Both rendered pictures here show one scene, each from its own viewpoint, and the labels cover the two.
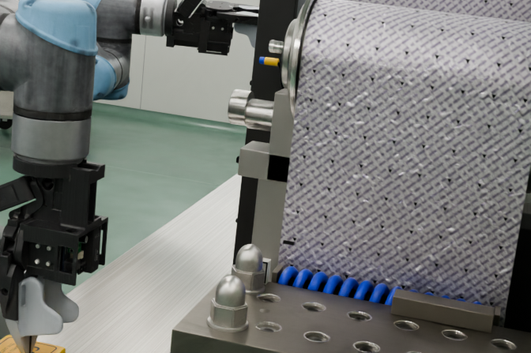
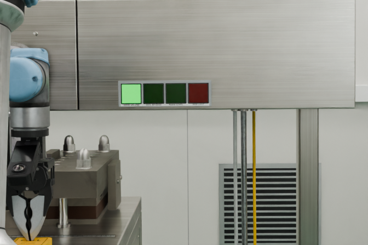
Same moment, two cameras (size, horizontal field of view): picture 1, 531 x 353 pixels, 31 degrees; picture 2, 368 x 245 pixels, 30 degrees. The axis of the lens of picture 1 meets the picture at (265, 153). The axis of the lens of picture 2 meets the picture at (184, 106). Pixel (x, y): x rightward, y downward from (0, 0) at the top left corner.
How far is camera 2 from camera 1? 1.80 m
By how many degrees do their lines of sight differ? 101
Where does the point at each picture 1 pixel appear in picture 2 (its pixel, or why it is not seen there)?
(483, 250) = not seen: hidden behind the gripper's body
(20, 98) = (44, 97)
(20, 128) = (45, 113)
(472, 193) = not seen: hidden behind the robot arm
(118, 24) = not seen: outside the picture
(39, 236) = (50, 165)
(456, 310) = (57, 151)
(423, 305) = (54, 153)
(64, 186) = (42, 139)
